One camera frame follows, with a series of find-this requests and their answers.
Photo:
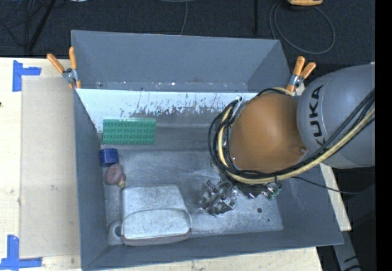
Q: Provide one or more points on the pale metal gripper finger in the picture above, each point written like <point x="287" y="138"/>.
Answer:
<point x="223" y="204"/>
<point x="209" y="190"/>

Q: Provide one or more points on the green studded flat plate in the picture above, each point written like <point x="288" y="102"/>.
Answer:
<point x="128" y="132"/>

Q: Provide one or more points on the blue cylinder cap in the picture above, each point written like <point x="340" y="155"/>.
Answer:
<point x="108" y="156"/>

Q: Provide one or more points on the grey metal bin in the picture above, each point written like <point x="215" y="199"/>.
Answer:
<point x="171" y="58"/>

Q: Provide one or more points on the pale wood flat board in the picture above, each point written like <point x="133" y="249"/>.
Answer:
<point x="46" y="171"/>

